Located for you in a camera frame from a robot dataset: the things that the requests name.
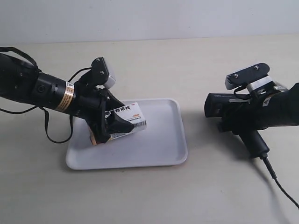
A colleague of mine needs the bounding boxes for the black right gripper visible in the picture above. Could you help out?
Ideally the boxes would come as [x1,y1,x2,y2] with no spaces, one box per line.
[217,91,266,135]

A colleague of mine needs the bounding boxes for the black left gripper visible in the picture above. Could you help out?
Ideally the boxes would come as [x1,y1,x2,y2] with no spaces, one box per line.
[70,70,134,144]

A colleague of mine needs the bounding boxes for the white medicine box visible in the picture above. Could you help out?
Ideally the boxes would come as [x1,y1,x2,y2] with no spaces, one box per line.
[90,102,148,146]

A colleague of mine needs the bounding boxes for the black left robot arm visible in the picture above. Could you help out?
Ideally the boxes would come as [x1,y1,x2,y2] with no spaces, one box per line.
[0,53,134,143]

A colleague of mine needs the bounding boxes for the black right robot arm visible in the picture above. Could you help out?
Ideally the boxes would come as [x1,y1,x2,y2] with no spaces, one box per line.
[218,83,299,135]

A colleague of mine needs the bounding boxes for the white plastic tray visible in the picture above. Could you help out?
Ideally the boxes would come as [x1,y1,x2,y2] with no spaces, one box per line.
[65,98,188,170]

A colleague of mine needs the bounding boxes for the black scanner cable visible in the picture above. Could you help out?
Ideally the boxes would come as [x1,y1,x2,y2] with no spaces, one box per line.
[261,155,299,210]

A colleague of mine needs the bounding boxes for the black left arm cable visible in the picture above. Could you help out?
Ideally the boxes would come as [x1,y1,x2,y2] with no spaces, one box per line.
[0,46,94,143]

